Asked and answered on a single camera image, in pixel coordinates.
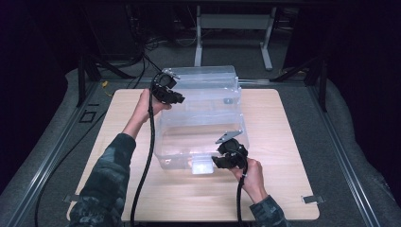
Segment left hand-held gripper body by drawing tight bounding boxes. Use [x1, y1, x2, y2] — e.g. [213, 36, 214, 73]
[150, 67, 182, 104]

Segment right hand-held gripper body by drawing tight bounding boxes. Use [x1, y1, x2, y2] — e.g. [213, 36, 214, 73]
[215, 129, 250, 170]

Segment clear plastic drawer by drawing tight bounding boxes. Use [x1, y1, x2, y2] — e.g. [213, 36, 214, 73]
[153, 113, 251, 176]

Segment person's left hand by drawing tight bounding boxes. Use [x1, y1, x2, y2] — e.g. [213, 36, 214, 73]
[133, 88, 173, 125]

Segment person's right hand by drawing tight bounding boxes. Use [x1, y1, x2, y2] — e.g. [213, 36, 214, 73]
[229, 157, 265, 199]

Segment black metal stand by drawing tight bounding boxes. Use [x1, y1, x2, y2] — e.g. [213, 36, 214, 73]
[270, 56, 329, 114]
[77, 54, 137, 109]

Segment white metal stand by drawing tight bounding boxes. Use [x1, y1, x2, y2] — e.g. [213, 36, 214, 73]
[193, 5, 278, 72]

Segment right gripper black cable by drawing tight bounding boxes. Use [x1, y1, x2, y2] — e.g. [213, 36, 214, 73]
[235, 150, 251, 227]

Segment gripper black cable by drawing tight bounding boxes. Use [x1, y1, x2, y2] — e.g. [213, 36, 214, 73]
[235, 150, 251, 227]
[129, 74, 159, 227]

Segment bundle of black cables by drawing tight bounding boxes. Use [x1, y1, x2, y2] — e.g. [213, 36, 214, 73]
[94, 4, 197, 90]

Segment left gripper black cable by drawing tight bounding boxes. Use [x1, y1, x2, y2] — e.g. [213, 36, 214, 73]
[129, 74, 159, 227]

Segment aluminium floor rail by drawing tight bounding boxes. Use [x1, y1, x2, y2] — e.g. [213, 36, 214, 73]
[5, 80, 99, 227]
[306, 84, 383, 227]

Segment thin black floor cable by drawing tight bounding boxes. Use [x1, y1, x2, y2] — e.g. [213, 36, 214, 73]
[33, 108, 109, 227]

